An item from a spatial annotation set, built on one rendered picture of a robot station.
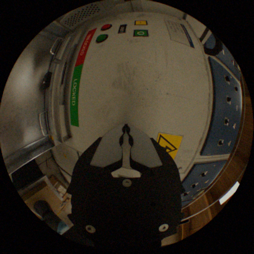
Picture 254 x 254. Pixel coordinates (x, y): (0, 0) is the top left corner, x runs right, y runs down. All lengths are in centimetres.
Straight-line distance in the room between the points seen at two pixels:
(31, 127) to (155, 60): 46
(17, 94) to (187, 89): 50
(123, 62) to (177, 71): 10
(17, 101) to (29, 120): 10
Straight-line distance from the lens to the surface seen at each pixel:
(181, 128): 15
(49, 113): 35
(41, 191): 65
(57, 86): 21
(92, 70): 19
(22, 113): 40
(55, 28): 52
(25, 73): 43
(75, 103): 20
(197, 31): 56
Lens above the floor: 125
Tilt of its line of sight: 12 degrees down
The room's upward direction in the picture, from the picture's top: 99 degrees clockwise
